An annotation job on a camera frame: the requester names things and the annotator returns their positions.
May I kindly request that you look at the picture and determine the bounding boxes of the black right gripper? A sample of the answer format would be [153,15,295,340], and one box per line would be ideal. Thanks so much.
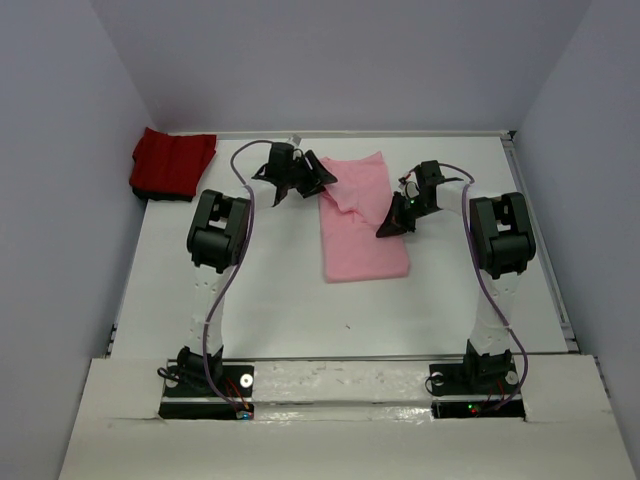
[376,191,437,238]

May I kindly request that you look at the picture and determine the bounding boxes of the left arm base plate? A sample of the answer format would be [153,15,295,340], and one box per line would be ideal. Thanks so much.
[157,362,255,421]

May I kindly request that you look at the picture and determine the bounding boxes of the red folded t shirt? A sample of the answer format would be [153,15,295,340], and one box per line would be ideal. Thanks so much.
[129,128,217,202]

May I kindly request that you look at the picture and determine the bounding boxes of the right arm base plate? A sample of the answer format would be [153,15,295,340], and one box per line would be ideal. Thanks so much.
[424,362,526,420]

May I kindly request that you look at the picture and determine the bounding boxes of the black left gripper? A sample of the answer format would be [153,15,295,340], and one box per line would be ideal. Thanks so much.
[283,151,337,199]

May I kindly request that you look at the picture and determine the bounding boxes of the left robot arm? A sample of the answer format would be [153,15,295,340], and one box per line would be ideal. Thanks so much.
[176,135,337,406]

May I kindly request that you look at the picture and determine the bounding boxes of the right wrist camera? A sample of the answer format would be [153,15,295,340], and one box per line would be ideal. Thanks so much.
[399,174,420,201]

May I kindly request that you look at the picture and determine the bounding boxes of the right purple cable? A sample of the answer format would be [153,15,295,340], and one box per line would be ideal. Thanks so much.
[439,162,532,415]

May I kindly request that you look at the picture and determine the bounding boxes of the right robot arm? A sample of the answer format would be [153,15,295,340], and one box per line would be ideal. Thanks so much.
[376,160,536,399]

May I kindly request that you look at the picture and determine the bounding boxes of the pink t shirt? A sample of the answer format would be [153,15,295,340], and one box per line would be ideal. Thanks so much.
[318,152,410,283]

